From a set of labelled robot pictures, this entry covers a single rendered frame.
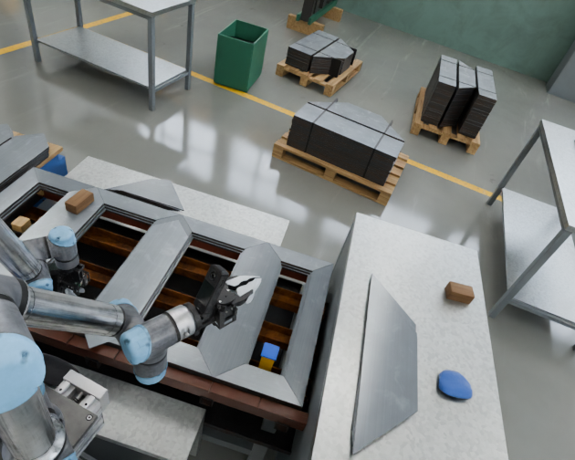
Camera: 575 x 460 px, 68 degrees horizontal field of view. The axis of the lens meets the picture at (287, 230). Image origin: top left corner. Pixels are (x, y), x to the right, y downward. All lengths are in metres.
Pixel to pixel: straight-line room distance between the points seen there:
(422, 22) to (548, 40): 2.17
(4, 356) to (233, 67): 4.69
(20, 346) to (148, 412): 1.05
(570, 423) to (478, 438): 1.86
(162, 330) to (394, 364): 0.86
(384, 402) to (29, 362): 1.05
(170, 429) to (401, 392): 0.82
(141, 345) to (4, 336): 0.30
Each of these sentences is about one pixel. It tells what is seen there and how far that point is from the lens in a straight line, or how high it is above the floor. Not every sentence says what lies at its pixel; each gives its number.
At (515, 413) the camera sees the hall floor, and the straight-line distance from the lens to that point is 3.21.
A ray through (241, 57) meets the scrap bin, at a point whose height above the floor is 0.40.
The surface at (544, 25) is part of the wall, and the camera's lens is 9.22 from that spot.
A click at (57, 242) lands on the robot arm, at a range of 1.56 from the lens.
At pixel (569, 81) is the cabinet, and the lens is 8.85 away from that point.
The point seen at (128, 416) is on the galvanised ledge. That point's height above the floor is 0.68.
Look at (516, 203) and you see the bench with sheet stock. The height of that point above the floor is 0.23.
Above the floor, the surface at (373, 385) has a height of 1.07.
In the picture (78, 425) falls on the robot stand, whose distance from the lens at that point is 1.38.
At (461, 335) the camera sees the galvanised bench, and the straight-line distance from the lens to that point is 1.81.
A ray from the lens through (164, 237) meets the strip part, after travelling 2.04.
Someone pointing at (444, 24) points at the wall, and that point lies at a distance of 9.22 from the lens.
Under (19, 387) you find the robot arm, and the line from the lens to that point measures 0.80.
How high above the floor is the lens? 2.30
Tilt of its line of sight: 42 degrees down
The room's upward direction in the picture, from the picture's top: 16 degrees clockwise
